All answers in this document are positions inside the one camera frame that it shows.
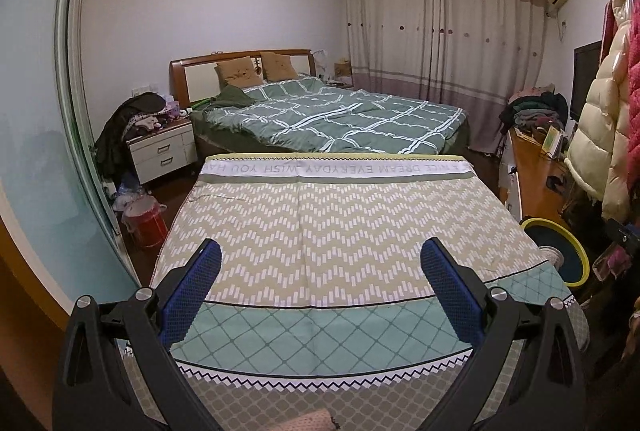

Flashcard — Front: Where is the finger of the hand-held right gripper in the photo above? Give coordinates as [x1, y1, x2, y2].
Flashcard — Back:
[606, 218, 640, 264]

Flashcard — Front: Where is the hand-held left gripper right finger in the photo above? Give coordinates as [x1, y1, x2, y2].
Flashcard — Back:
[420, 238, 588, 431]

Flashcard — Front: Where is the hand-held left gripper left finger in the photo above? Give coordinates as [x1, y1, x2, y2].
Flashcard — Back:
[52, 238, 223, 431]

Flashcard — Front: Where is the yellow rimmed trash bin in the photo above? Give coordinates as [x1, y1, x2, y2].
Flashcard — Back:
[519, 217, 589, 287]

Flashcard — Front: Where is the red bucket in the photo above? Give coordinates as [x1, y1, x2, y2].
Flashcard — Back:
[123, 203, 169, 252]

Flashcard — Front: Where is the wooden desk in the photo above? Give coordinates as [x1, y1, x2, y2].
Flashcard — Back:
[507, 128, 571, 225]

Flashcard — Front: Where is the cream puffer jacket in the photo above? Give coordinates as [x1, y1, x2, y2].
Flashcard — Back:
[564, 0, 640, 223]

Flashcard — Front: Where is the green book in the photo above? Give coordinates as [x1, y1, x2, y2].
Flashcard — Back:
[542, 125, 564, 160]

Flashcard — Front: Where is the white nightstand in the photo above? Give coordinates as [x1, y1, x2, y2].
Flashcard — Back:
[124, 118, 200, 186]

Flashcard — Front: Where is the dark clothes pile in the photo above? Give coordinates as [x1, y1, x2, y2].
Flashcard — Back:
[499, 84, 569, 134]

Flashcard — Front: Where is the black television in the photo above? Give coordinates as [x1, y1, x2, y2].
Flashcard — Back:
[569, 40, 604, 124]

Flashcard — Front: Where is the red puffer jacket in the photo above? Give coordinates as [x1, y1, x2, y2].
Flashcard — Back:
[602, 0, 640, 122]

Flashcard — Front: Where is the pink knitted cloth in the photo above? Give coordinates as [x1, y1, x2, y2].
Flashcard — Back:
[287, 408, 342, 431]

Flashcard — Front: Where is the dark jacket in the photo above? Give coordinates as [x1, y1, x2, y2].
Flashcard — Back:
[93, 91, 169, 180]

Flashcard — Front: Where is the pink clothes pile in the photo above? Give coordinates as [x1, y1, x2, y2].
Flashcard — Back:
[127, 103, 189, 137]

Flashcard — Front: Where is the dark green blanket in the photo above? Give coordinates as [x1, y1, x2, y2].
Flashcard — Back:
[192, 85, 256, 122]

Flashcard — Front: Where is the green checked quilt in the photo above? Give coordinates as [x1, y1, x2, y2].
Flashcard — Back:
[202, 77, 466, 156]

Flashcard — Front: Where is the wooden bed headboard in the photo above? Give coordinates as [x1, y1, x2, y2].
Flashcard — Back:
[168, 49, 317, 110]

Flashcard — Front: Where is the glass wardrobe sliding door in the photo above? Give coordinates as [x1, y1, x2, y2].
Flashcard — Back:
[0, 0, 142, 293]

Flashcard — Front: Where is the brown pillow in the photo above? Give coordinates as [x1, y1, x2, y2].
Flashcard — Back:
[214, 56, 265, 90]
[259, 52, 300, 82]

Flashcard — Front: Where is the pink and white curtain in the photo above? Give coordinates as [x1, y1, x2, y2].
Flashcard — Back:
[339, 0, 549, 152]

